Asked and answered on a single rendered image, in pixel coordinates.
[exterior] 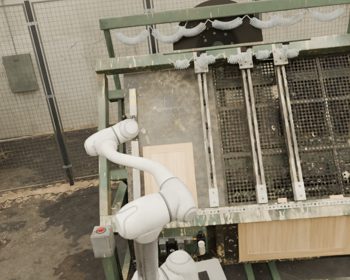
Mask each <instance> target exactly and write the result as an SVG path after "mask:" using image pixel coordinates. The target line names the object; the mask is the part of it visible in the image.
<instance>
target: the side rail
mask: <svg viewBox="0 0 350 280"><path fill-rule="evenodd" d="M97 93H98V131H101V130H103V129H106V128H109V102H108V78H107V77H106V75H105V74H97ZM110 170H111V165H110V160H108V159H107V158H106V157H101V156H99V213H100V216H108V215H110V216H111V215H112V207H111V180H110Z"/></svg>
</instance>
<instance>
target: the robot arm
mask: <svg viewBox="0 0 350 280"><path fill-rule="evenodd" d="M138 133H139V126H138V123H137V122H136V121H135V120H133V119H125V120H124V121H121V122H119V123H117V124H115V125H114V126H112V127H109V128H106V129H103V130H101V131H99V132H97V133H95V134H93V135H92V136H90V137H89V138H88V139H87V140H86V141H85V144H84V146H85V149H86V152H87V153H88V154H89V155H90V156H101V157H106V158H107V159H108V160H110V161H111V162H113V163H116V164H120V165H123V166H126V167H131V168H134V169H138V170H142V171H145V172H148V173H150V174H151V175H152V176H153V177H154V178H155V180H156V182H157V185H158V188H159V192H156V193H152V194H148V195H146V196H143V197H141V198H138V199H136V200H133V201H131V202H129V203H128V204H126V205H125V206H124V207H122V208H121V209H120V210H119V211H118V212H117V214H116V216H115V224H116V227H117V231H118V233H119V234H120V235H121V236H122V237H123V238H125V239H133V240H134V251H135V256H136V264H137V270H136V272H135V274H134V276H133V278H132V279H131V280H200V278H199V277H198V271H197V267H196V264H195V262H194V260H193V259H192V257H191V256H190V255H189V254H188V253H187V252H185V251H175V252H173V253H171V254H170V255H169V256H168V257H167V259H166V261H165V262H164V263H163V264H162V265H161V266H160V267H159V268H158V236H159V234H160V232H161V230H162V229H163V226H165V225H166V224H168V223H171V222H174V221H177V220H178V221H179V222H185V223H186V222H189V221H191V220H193V219H194V218H195V216H196V215H197V208H196V202H195V200H194V198H193V196H192V194H191V192H190V191H189V189H188V188H187V186H186V185H185V184H184V183H183V182H182V181H181V180H180V179H179V178H178V177H176V176H175V175H174V174H173V173H171V172H170V171H169V170H168V169H167V168H166V167H165V166H163V165H162V164H160V163H158V162H156V161H154V160H151V159H148V158H142V157H137V156H132V155H127V154H122V153H119V152H117V151H116V150H117V146H118V145H119V144H121V143H124V142H126V141H129V140H131V139H132V138H134V137H136V136H137V134H138Z"/></svg>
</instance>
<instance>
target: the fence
mask: <svg viewBox="0 0 350 280"><path fill-rule="evenodd" d="M131 90H134V96H131ZM131 98H135V104H132V105H131ZM129 100H130V114H131V116H133V115H137V123H138V112H137V90H136V89H129ZM132 155H133V156H137V157H139V135H138V140H137V141H132ZM133 191H134V200H136V199H138V198H141V197H142V193H141V170H138V169H134V168H133Z"/></svg>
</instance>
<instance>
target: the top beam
mask: <svg viewBox="0 0 350 280"><path fill-rule="evenodd" d="M274 45H275V48H276V49H277V48H279V49H281V48H282V44H281V43H280V44H274ZM303 45H304V46H303ZM286 46H287V47H288V49H294V48H295V49H297V50H299V49H300V48H301V47H302V46H303V47H302V48H301V49H300V50H299V52H298V53H299V55H298V56H308V55H314V54H325V53H336V52H347V51H350V33H349V34H339V35H332V36H322V37H311V40H310V41H299V42H290V43H289V44H288V45H286ZM264 50H267V51H269V52H270V51H272V45H271V44H267V45H261V46H253V48H251V51H252V52H254V53H257V51H264ZM206 52H207V56H210V55H212V56H214V57H216V56H217V55H219V54H221V55H219V56H218V57H217V58H215V62H214V63H212V64H211V63H210V64H208V65H214V64H225V63H228V60H229V59H228V58H227V57H229V56H230V55H234V56H235V55H238V52H237V48H229V49H218V50H212V51H206ZM222 53H223V54H224V55H226V56H227V57H225V56H224V55H223V54H222ZM254 53H252V60H253V61H257V60H264V59H256V57H255V56H256V55H255V54H254ZM192 57H193V52H191V53H180V54H169V55H163V53H155V54H144V55H138V56H127V57H117V58H106V59H96V60H95V72H96V73H105V74H106V75H114V74H125V73H136V72H146V71H157V70H164V69H174V67H175V65H174V63H172V62H175V61H177V60H179V61H182V60H186V61H189V60H190V59H191V58H192ZM168 59H170V60H171V61H172V62H171V61H169V60H168ZM227 59H228V60H227ZM188 67H194V57H193V58H192V60H191V61H190V62H189V66H188Z"/></svg>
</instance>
